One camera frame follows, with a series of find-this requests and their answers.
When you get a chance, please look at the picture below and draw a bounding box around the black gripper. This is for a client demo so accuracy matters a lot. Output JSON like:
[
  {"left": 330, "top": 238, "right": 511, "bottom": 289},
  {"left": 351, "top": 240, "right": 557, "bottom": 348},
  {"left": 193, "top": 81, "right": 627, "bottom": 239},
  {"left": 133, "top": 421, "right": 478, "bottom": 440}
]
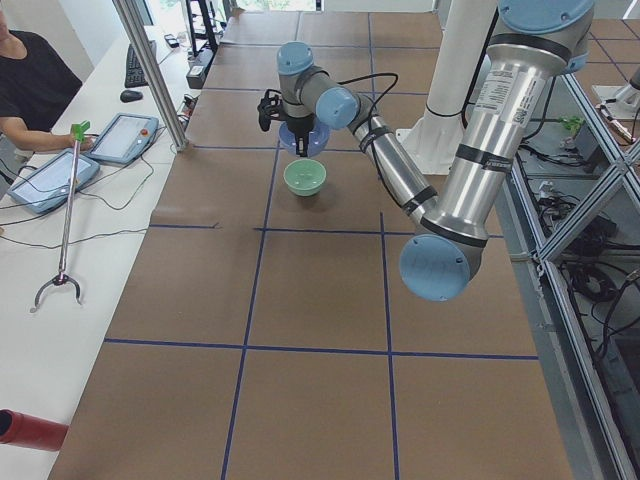
[{"left": 286, "top": 114, "right": 314, "bottom": 157}]

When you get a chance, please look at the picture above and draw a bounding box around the blue bowl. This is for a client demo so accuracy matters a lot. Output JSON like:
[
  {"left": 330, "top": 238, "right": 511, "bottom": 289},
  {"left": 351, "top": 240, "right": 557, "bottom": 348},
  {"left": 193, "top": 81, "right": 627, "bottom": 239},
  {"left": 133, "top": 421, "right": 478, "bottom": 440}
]
[{"left": 279, "top": 120, "right": 331, "bottom": 158}]

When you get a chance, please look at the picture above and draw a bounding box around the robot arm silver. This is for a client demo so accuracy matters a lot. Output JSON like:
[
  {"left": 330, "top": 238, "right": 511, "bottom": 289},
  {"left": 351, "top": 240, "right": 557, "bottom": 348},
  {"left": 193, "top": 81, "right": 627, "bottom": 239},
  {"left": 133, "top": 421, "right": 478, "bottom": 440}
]
[{"left": 260, "top": 1, "right": 594, "bottom": 301}]

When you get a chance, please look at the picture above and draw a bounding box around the green bowl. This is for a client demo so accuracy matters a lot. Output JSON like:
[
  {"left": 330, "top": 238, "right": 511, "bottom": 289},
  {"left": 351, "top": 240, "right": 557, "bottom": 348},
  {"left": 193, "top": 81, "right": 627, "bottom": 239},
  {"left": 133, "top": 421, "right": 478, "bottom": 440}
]
[{"left": 283, "top": 158, "right": 327, "bottom": 197}]

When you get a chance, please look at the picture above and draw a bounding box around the far teach pendant tablet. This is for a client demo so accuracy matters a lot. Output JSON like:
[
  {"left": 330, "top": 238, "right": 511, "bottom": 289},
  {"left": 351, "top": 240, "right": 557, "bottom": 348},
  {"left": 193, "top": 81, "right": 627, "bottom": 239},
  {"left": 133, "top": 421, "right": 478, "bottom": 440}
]
[{"left": 87, "top": 113, "right": 159, "bottom": 165}]

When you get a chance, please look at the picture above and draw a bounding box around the teach pendant tablet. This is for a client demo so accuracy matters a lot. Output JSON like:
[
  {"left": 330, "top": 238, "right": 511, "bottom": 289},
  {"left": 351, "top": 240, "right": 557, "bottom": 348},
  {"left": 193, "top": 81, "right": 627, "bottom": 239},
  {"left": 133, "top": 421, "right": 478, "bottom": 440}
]
[
  {"left": 8, "top": 149, "right": 73, "bottom": 214},
  {"left": 87, "top": 113, "right": 159, "bottom": 165}
]

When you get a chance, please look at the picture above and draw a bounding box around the black keyboard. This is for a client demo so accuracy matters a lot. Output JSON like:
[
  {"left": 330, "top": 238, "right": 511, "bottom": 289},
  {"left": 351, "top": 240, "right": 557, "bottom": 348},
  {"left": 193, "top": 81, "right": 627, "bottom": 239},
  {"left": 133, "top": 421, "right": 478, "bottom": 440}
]
[{"left": 124, "top": 44, "right": 148, "bottom": 89}]

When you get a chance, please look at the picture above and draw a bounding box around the black computer mouse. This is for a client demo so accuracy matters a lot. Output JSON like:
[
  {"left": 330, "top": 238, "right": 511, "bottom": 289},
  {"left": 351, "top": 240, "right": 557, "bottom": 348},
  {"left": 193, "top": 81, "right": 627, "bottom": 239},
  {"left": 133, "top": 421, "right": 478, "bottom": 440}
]
[{"left": 120, "top": 89, "right": 143, "bottom": 103}]

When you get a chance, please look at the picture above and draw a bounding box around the near teach pendant tablet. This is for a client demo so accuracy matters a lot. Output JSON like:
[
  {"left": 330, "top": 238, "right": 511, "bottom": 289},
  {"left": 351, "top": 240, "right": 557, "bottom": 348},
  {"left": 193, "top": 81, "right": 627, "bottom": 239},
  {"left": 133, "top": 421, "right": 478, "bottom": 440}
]
[{"left": 8, "top": 149, "right": 73, "bottom": 214}]

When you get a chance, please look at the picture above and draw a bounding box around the person in black shirt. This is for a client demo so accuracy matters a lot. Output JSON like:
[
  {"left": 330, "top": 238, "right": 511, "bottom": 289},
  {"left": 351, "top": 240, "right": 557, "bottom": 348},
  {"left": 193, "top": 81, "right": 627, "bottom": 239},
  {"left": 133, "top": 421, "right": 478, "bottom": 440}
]
[{"left": 1, "top": 18, "right": 82, "bottom": 153}]

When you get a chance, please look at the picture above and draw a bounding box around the red cylinder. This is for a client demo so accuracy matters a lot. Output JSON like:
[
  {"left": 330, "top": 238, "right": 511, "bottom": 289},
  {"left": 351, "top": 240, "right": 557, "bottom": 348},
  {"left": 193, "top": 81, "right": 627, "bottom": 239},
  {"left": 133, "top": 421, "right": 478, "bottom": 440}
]
[{"left": 1, "top": 409, "right": 68, "bottom": 451}]

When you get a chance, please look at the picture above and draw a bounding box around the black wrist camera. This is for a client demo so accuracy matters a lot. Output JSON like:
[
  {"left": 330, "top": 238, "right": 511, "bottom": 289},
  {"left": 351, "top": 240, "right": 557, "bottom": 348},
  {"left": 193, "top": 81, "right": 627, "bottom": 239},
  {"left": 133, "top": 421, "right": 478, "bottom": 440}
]
[{"left": 257, "top": 89, "right": 283, "bottom": 132}]

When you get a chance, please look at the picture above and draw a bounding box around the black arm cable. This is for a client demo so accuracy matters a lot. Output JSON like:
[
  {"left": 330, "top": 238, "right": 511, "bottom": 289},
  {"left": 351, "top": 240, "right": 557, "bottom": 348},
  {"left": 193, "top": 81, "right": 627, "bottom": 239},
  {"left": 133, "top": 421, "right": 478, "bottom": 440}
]
[{"left": 335, "top": 72, "right": 431, "bottom": 211}]

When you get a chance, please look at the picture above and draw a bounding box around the aluminium frame post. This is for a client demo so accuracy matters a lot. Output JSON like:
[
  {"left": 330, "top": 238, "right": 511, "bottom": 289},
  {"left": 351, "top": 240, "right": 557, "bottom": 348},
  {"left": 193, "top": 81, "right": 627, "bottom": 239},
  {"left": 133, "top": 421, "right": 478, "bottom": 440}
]
[{"left": 112, "top": 0, "right": 188, "bottom": 152}]

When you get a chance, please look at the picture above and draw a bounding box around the white pedestal column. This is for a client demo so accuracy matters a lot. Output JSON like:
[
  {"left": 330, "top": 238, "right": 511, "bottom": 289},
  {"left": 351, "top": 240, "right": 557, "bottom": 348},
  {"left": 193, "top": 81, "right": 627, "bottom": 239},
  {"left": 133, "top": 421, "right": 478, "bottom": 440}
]
[{"left": 397, "top": 0, "right": 497, "bottom": 175}]

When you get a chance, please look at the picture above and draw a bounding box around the reacher grabber tool green handle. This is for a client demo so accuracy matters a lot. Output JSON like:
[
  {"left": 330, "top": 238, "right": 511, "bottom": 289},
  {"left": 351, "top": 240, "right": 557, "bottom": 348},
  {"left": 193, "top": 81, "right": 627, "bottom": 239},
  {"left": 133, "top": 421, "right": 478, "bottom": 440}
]
[{"left": 29, "top": 120, "right": 91, "bottom": 313}]

